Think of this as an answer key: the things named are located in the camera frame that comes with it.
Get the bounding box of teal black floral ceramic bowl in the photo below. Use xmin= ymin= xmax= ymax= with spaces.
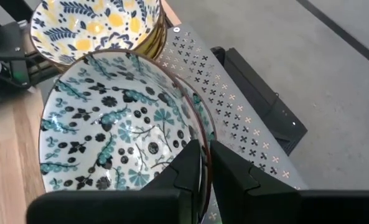
xmin=171 ymin=76 xmax=218 ymax=147
xmin=38 ymin=49 xmax=213 ymax=222

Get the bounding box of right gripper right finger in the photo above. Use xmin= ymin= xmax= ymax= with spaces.
xmin=209 ymin=139 xmax=369 ymax=224

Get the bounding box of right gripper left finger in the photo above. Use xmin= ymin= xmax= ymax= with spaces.
xmin=26 ymin=139 xmax=203 ymax=224

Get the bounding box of grey perforated metal shelf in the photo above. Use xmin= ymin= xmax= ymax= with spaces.
xmin=34 ymin=22 xmax=309 ymax=224

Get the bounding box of black rectangular box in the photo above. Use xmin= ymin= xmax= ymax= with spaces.
xmin=210 ymin=45 xmax=309 ymax=156

